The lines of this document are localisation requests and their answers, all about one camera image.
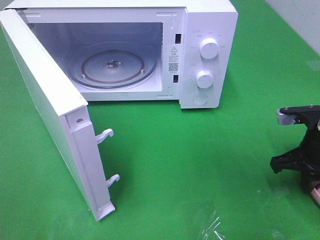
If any glass microwave turntable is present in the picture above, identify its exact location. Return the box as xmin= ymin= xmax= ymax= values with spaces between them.
xmin=67 ymin=41 xmax=161 ymax=90

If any round white door button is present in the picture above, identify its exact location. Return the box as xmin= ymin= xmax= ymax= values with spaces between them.
xmin=193 ymin=93 xmax=208 ymax=106

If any white microwave door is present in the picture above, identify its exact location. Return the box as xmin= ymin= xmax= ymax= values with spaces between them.
xmin=0 ymin=9 xmax=120 ymax=221

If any white microwave oven body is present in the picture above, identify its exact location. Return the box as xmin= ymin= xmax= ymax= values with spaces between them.
xmin=3 ymin=0 xmax=238 ymax=109

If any pink round plate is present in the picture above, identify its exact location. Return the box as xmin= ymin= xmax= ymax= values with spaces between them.
xmin=310 ymin=181 xmax=320 ymax=205

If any lower white timer knob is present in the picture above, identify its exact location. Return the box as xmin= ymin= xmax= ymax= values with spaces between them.
xmin=196 ymin=70 xmax=214 ymax=89

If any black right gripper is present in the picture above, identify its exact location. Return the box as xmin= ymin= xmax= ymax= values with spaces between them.
xmin=270 ymin=104 xmax=320 ymax=193

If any upper white power knob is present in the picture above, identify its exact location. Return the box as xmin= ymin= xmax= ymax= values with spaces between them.
xmin=199 ymin=37 xmax=220 ymax=60

